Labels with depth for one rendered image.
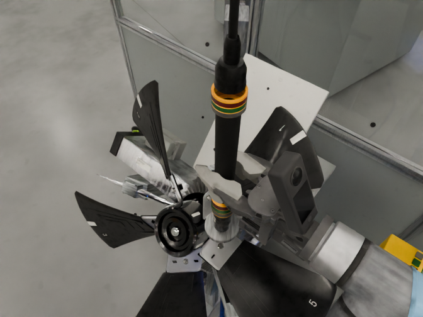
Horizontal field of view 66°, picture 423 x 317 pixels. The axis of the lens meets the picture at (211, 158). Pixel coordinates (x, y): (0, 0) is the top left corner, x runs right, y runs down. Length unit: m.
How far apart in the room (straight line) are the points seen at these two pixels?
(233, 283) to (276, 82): 0.53
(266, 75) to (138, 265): 1.46
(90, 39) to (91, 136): 1.36
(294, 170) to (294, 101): 0.51
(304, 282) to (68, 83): 2.84
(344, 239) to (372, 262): 0.04
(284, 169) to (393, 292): 0.19
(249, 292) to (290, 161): 0.42
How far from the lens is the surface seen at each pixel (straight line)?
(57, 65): 3.54
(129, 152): 1.04
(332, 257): 0.46
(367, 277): 0.46
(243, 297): 0.76
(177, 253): 0.77
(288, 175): 0.40
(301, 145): 0.66
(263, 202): 0.47
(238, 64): 0.36
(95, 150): 2.61
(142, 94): 0.83
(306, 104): 0.89
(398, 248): 1.03
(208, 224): 0.67
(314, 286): 0.78
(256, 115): 0.93
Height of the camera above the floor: 1.91
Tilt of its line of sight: 53 degrees down
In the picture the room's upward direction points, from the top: straight up
